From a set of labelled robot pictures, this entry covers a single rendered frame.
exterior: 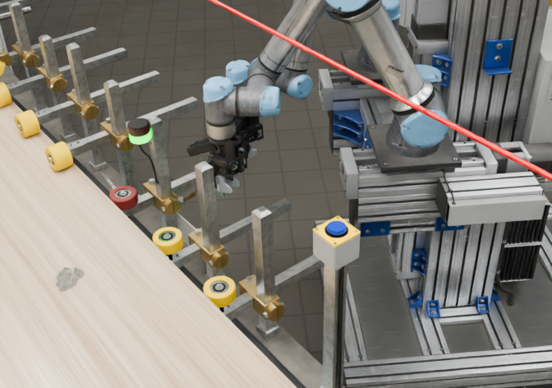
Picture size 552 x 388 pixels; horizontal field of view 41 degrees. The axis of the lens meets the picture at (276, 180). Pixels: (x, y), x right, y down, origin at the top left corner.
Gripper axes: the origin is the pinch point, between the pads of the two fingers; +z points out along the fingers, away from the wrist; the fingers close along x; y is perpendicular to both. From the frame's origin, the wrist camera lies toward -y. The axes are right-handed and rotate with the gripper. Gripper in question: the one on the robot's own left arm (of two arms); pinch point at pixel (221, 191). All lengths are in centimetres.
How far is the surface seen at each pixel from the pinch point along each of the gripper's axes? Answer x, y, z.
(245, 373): -46, 39, 5
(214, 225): -9.7, 4.6, 3.2
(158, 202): -3.5, -21.1, 9.5
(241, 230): 2.1, 4.4, 13.6
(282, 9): 307, -172, 95
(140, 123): -5.2, -21.5, -18.8
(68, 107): 12, -72, -1
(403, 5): 306, -76, 72
